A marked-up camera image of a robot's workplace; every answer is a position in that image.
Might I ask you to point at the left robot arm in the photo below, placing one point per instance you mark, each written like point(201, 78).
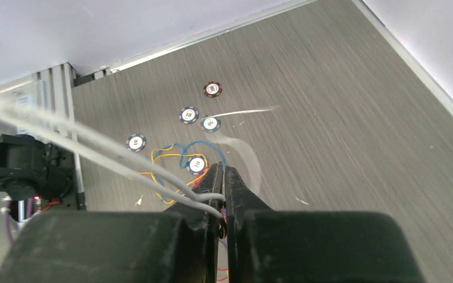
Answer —
point(30, 167)

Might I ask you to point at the poker chip middle left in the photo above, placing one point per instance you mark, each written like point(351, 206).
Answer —
point(196, 164)

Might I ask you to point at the poker chip lower left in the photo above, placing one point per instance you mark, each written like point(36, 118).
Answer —
point(136, 142)

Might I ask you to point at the poker chip near red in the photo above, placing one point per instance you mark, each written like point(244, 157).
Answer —
point(210, 124)

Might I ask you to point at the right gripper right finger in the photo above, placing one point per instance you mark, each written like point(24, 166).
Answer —
point(266, 245)

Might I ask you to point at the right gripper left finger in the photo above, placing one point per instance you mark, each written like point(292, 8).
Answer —
point(177, 245)

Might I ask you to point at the poker chip by gripper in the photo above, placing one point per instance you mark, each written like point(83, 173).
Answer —
point(188, 115)

